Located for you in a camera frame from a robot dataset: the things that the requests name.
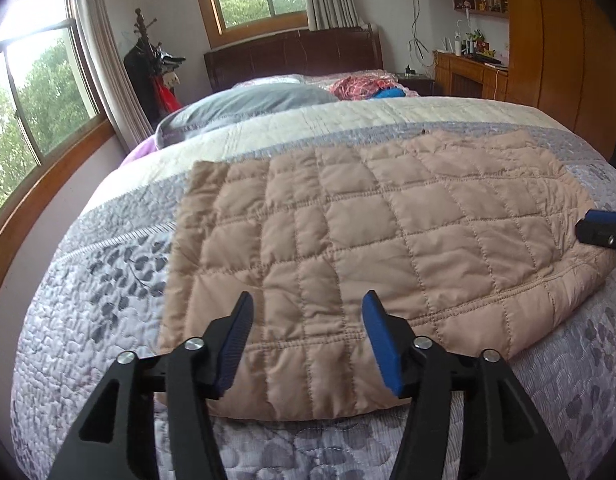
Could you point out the large wooden frame window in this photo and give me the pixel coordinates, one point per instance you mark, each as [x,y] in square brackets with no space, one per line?
[42,110]

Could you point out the pink floral bed sheet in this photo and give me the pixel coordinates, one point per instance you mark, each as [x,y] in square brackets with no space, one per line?
[288,79]

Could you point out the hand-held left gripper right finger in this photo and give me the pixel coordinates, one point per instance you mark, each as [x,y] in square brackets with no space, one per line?
[383,345]

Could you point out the dark wooden nightstand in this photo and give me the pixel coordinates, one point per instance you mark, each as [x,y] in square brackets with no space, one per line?
[418,82]

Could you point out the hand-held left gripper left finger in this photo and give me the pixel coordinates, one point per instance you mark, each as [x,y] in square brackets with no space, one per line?
[235,345]

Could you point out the purple bed sheet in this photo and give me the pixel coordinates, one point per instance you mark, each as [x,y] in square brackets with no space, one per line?
[140,152]

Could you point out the small potted plant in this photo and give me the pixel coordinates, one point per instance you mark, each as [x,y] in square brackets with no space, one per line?
[475,40]

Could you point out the grey pillow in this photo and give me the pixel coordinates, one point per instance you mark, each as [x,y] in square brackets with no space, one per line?
[248,105]

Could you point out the blue cloth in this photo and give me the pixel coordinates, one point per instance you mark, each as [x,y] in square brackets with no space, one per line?
[390,94]

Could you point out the wooden wardrobe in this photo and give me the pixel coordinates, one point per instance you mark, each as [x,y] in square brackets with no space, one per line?
[558,50]

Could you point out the dark wooden headboard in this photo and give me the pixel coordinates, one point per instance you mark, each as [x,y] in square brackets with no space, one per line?
[288,57]

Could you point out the beige quilted coat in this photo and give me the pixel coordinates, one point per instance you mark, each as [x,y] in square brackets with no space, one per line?
[388,240]

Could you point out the wooden desk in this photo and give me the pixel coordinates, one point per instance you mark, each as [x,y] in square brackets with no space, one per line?
[465,77]

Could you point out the grey patterned quilted bedspread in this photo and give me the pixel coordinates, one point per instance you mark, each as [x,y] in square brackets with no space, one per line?
[87,340]

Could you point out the coat rack with clothes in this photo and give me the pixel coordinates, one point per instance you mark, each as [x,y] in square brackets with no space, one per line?
[142,75]

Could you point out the red patterned cloth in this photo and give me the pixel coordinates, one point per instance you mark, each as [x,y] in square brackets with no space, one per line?
[355,87]

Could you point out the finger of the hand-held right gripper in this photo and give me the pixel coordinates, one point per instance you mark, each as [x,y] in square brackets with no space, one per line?
[605,216]

